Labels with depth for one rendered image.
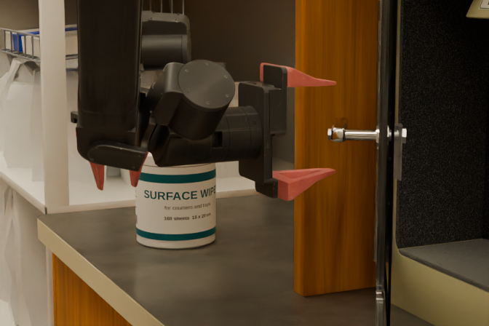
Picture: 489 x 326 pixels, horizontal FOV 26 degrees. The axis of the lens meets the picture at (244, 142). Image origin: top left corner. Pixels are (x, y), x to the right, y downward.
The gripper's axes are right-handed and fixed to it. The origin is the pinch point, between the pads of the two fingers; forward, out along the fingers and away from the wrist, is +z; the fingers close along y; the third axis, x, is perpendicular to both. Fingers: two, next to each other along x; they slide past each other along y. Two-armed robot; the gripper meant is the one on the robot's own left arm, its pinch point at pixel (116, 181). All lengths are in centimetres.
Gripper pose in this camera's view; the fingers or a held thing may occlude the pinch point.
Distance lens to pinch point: 138.6
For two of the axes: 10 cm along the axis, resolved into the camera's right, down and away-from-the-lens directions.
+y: 9.1, -0.8, 4.0
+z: 0.1, 9.9, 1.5
